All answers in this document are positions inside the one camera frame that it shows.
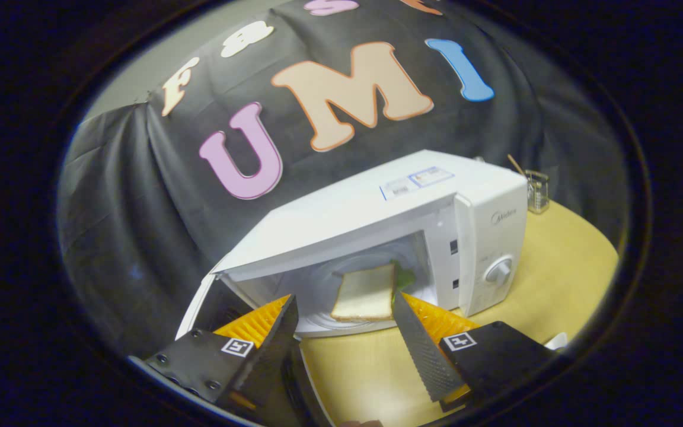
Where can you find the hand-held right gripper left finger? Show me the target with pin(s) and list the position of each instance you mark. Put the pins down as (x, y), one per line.
(273, 350)

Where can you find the thin wooden stick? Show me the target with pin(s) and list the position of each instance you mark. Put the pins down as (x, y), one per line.
(516, 165)

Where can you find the white microwave oven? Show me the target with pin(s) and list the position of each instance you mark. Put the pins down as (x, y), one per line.
(377, 201)

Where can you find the white plastic tray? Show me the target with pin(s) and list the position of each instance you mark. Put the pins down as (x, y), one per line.
(557, 342)

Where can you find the white bread sandwich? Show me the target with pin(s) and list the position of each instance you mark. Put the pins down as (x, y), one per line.
(365, 293)

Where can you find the clear glass beaker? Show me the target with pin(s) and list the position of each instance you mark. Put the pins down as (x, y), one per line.
(537, 196)

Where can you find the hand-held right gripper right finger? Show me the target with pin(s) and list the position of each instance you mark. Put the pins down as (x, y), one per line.
(424, 350)

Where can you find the black backdrop cloth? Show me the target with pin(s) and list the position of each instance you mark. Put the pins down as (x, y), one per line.
(140, 178)

